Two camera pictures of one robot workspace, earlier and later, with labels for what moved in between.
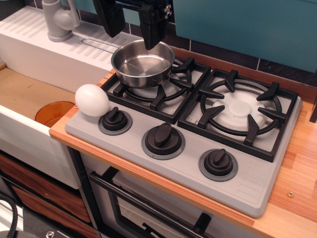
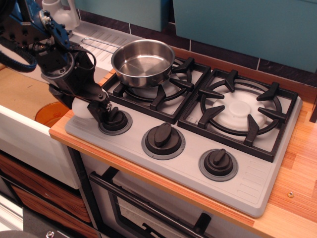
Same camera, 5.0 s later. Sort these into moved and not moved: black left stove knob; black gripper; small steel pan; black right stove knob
Moved: black gripper
Not moved: black left stove knob; black right stove knob; small steel pan
